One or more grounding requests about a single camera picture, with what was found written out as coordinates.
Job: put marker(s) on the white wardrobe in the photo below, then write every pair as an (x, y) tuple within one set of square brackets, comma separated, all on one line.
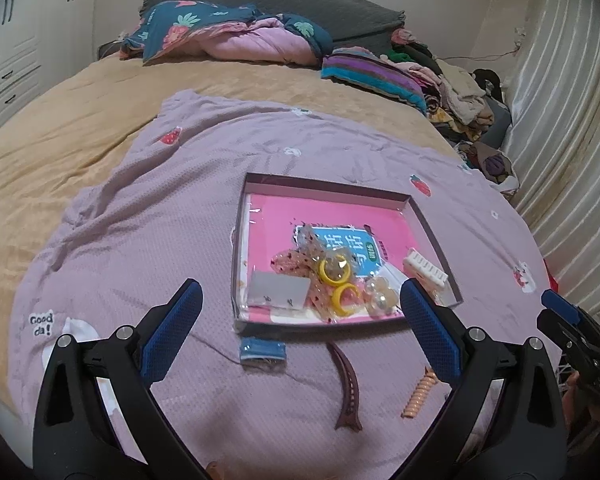
[(15, 50)]

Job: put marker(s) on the pearl hair clip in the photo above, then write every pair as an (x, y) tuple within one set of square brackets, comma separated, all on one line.
[(380, 297)]

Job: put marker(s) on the floral teal pink quilt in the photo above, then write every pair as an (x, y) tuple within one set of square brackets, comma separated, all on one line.
[(240, 40)]

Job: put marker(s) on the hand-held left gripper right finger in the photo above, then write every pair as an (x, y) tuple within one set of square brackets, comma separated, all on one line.
[(432, 332)]

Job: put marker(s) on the tan bedsheet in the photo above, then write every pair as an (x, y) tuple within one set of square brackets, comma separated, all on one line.
[(80, 125)]

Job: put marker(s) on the sheer beige bow hair clip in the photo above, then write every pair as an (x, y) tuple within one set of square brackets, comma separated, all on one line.
[(295, 262)]

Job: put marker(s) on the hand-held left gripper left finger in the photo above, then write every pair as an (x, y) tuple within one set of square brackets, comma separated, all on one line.
[(172, 330)]

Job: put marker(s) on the shallow brown cardboard box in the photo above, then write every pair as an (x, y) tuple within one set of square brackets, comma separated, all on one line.
[(240, 270)]

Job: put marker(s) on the bagged yellow hoop earrings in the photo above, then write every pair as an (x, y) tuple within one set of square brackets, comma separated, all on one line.
[(325, 272)]

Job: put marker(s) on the striped folded cloth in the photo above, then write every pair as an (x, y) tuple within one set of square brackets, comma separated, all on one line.
[(375, 77)]

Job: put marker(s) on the pile of clothes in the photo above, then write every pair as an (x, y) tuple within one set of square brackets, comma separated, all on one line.
[(460, 100)]

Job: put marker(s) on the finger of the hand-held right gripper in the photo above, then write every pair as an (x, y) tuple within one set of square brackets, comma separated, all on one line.
[(570, 337), (560, 305)]

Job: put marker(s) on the pink book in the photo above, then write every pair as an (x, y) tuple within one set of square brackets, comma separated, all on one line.
[(280, 215)]

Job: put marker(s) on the purple cloud print blanket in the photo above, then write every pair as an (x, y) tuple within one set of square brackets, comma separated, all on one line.
[(155, 210)]

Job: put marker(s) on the white hair claw clip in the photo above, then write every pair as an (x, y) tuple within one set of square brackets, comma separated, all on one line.
[(425, 270)]

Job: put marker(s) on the brown hair clip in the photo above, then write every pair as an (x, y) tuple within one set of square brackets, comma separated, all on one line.
[(349, 390)]

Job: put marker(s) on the small blue packet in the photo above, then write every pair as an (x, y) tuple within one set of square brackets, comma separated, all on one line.
[(262, 351)]

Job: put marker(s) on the grey headboard cushion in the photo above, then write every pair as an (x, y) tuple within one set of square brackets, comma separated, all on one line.
[(340, 10)]

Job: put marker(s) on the white striped curtain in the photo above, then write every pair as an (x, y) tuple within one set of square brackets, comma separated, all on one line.
[(565, 110)]

